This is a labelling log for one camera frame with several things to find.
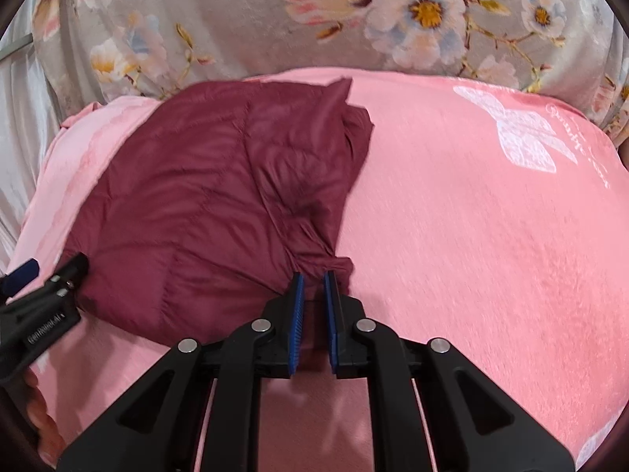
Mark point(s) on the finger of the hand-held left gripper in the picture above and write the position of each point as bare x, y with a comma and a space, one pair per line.
71, 268
22, 275

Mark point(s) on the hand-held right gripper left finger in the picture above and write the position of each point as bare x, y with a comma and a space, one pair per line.
296, 324

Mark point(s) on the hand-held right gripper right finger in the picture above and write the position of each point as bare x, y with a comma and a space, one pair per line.
330, 324

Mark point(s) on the maroon quilted jacket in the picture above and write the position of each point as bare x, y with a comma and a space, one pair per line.
196, 182

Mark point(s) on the person's left hand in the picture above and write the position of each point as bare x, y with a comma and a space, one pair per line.
44, 418

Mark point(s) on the white satin cloth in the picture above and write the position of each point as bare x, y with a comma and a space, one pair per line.
19, 132

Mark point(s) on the pink patterned blanket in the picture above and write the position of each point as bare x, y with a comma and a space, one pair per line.
442, 206

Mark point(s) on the grey floral blanket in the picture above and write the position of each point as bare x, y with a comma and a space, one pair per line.
236, 19

